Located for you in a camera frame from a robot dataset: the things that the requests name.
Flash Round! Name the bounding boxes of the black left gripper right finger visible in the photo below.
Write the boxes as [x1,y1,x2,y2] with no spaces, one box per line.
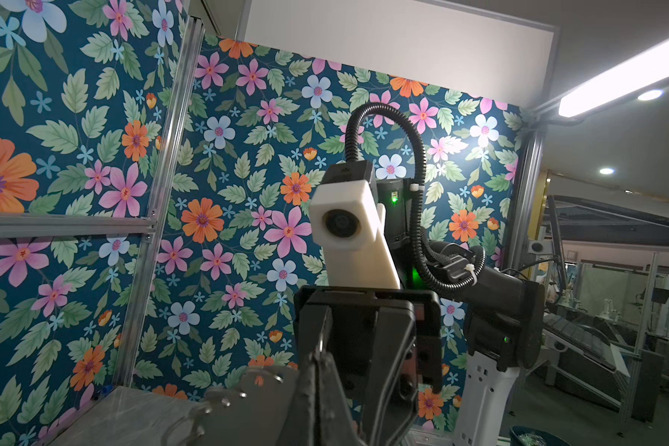
[317,351,362,446]

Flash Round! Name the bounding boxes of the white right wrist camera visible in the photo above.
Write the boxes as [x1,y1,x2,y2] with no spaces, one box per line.
[310,161,401,290]

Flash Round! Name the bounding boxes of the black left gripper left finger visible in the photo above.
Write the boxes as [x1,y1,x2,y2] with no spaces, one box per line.
[276,354,319,446]

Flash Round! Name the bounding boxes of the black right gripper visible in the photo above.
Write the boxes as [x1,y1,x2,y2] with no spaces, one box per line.
[293,285,443,445]

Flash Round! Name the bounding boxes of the ceiling strip light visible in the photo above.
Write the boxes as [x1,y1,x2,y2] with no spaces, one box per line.
[557,39,669,118]

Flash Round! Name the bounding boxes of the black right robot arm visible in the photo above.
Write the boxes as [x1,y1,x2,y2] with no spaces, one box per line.
[278,180,544,445]

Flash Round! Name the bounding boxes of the black corrugated camera cable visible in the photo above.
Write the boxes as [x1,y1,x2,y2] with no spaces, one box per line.
[344,101,487,295]

